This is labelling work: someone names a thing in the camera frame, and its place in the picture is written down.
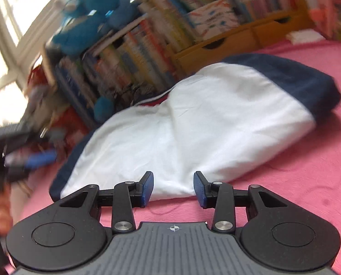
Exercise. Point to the white and navy jacket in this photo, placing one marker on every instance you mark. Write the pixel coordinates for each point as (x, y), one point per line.
(225, 120)

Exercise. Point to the stack of papers and notebooks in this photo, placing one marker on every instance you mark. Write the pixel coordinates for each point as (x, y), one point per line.
(45, 105)

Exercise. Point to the blue plush toy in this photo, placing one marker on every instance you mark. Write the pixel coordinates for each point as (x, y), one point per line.
(85, 22)

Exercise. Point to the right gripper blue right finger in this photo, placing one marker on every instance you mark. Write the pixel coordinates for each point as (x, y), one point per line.
(219, 196)

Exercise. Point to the crumpled white tissue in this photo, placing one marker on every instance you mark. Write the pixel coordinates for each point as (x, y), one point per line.
(304, 37)

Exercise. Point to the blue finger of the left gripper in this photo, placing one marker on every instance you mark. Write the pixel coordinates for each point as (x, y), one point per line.
(28, 159)

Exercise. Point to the pocket label printer box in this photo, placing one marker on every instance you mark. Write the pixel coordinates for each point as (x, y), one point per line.
(213, 19)

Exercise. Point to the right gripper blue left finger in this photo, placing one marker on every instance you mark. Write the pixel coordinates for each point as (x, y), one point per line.
(129, 195)

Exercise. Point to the person's left hand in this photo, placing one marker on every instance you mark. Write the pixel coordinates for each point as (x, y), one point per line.
(6, 220)

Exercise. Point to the miniature bicycle model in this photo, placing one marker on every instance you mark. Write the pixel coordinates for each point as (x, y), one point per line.
(134, 93)

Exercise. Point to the row of upright books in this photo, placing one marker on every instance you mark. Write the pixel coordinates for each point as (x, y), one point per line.
(140, 52)

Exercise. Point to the pink rabbit print towel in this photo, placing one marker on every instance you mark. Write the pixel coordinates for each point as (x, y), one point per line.
(308, 173)

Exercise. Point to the blue plush ball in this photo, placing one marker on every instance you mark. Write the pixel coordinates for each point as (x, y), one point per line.
(103, 109)

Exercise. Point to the wooden desk drawer organizer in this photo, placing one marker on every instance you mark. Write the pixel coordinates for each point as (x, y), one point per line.
(246, 38)

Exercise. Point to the red plastic basket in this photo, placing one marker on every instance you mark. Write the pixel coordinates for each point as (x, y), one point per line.
(69, 123)

